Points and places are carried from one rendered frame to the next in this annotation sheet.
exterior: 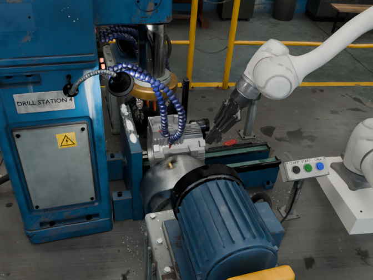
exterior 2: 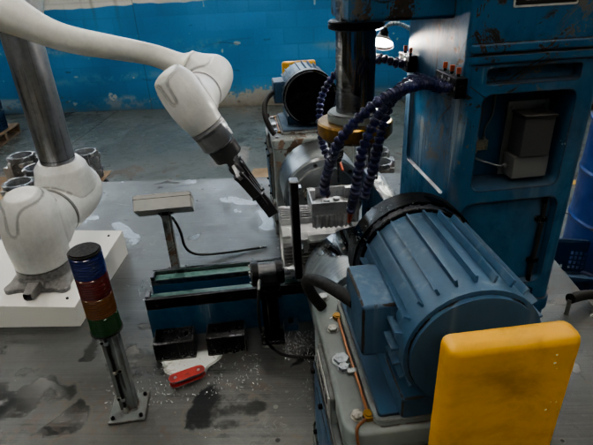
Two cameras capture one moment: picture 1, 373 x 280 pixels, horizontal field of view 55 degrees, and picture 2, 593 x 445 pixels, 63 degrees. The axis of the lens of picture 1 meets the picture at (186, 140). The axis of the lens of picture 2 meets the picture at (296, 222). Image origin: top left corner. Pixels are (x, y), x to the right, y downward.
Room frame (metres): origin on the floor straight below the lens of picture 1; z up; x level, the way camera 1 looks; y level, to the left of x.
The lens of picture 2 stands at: (2.24, 0.24, 1.66)
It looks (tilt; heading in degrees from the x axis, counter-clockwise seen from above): 28 degrees down; 193
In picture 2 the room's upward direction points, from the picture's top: 3 degrees counter-clockwise
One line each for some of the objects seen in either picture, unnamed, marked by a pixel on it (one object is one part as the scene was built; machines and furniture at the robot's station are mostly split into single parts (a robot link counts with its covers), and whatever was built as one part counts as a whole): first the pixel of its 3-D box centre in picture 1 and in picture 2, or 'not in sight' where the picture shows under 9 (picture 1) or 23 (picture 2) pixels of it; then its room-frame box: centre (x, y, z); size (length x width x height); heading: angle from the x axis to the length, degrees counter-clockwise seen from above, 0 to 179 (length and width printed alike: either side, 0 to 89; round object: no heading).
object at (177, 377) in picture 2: (230, 143); (187, 376); (1.47, -0.22, 0.81); 0.09 x 0.03 x 0.02; 127
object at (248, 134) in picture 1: (253, 100); (108, 336); (1.57, -0.32, 1.01); 0.08 x 0.08 x 0.42; 19
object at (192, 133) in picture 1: (174, 148); (318, 239); (1.14, 0.04, 1.01); 0.20 x 0.19 x 0.19; 108
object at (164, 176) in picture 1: (186, 213); (317, 178); (0.78, -0.02, 1.04); 0.37 x 0.25 x 0.25; 19
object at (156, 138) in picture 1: (165, 130); (332, 206); (1.12, 0.08, 1.11); 0.12 x 0.11 x 0.07; 108
